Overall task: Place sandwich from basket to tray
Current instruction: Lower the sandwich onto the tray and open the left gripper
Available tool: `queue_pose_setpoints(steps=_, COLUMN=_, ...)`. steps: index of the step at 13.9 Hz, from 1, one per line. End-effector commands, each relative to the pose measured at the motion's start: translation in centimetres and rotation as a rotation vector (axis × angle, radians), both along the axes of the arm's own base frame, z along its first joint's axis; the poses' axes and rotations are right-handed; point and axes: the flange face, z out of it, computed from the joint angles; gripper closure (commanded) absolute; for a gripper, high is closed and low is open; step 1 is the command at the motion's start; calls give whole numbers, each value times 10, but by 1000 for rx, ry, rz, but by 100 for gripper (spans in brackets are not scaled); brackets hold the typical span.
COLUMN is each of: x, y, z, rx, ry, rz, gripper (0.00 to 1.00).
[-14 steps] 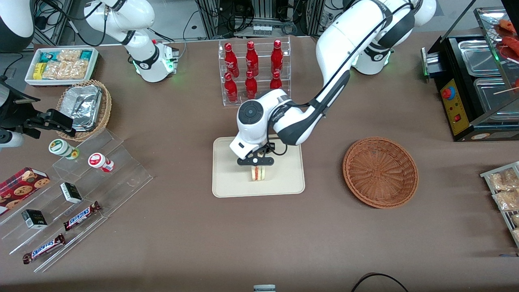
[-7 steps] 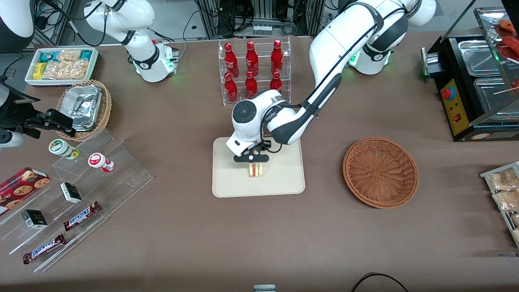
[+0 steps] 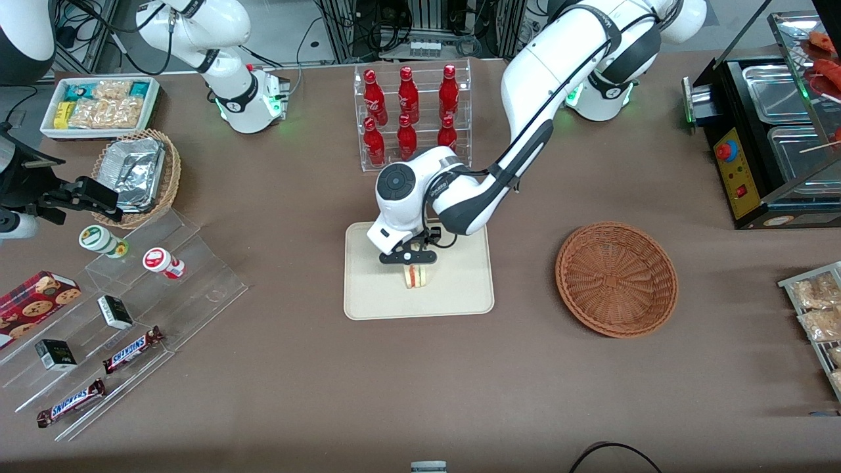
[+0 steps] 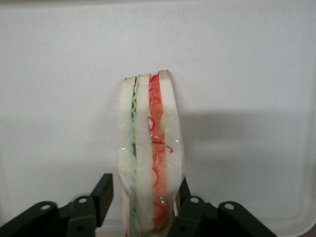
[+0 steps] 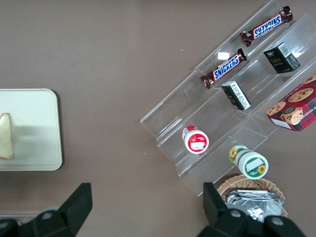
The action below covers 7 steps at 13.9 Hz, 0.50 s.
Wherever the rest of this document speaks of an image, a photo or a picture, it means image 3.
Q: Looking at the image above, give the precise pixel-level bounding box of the small black carton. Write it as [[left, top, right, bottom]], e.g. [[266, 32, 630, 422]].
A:
[[97, 295, 135, 330], [34, 339, 78, 372]]

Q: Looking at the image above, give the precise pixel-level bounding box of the red cola bottle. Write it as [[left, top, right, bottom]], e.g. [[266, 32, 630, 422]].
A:
[[363, 69, 389, 127], [398, 66, 421, 125], [396, 114, 419, 161], [363, 118, 387, 168], [436, 115, 459, 151], [438, 64, 461, 121]]

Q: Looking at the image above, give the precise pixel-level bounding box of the black food warmer machine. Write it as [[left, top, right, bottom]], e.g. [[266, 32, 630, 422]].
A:
[[682, 10, 841, 231]]

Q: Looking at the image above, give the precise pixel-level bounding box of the metal wire rack tray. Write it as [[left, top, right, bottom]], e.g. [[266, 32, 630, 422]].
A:
[[778, 261, 841, 403]]

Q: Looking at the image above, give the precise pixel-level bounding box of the black looped cable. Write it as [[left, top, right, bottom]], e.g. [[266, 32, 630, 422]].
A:
[[568, 441, 664, 473]]

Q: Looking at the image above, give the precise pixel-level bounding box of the aluminium frame rack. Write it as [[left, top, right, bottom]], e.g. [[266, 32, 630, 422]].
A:
[[314, 0, 528, 64]]

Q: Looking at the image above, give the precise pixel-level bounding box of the silver foil tray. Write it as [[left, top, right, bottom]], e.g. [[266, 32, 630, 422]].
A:
[[99, 137, 166, 214]]

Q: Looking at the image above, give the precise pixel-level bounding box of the clear acrylic stepped shelf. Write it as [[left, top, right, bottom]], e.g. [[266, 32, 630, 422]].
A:
[[0, 208, 250, 443]]

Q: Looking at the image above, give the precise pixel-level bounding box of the brown Snickers bar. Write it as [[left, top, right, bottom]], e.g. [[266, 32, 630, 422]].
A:
[[36, 378, 107, 429], [102, 326, 165, 375]]

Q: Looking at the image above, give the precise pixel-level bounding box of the light wicker basket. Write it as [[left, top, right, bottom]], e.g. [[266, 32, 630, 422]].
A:
[[91, 129, 182, 230]]

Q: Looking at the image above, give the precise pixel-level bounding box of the white rectangular snack bin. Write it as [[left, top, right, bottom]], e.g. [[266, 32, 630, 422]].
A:
[[40, 76, 161, 141]]

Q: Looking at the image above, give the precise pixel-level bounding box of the large clear cracker bag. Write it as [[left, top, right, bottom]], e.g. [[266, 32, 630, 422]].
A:
[[68, 97, 144, 130]]

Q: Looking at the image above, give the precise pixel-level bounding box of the beige plastic serving tray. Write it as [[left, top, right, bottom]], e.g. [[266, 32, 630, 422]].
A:
[[344, 216, 495, 321]]

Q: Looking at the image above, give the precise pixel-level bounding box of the small clear cracker bag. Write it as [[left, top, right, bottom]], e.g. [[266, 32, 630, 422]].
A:
[[92, 79, 133, 101]]

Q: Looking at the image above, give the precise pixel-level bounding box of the steel warmer pan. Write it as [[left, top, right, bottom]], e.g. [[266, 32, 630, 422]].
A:
[[741, 64, 814, 125], [767, 124, 841, 186]]

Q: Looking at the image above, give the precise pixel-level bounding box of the green lid yoghurt bottle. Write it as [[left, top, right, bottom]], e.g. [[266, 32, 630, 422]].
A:
[[79, 225, 129, 259]]

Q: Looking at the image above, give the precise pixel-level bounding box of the red cookie box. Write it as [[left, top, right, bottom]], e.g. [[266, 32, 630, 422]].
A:
[[0, 270, 83, 349]]

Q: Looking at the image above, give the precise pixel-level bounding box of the clear acrylic bottle rack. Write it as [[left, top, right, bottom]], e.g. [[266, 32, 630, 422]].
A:
[[353, 58, 473, 173]]

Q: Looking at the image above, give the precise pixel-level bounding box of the brown round wicker basket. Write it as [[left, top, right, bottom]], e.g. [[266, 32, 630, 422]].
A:
[[555, 222, 679, 339]]

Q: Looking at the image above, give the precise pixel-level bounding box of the red lid yoghurt bottle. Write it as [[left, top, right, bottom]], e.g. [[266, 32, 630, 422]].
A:
[[143, 247, 186, 281]]

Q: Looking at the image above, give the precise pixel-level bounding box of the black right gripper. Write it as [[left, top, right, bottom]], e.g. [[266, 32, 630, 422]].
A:
[[26, 176, 124, 224]]

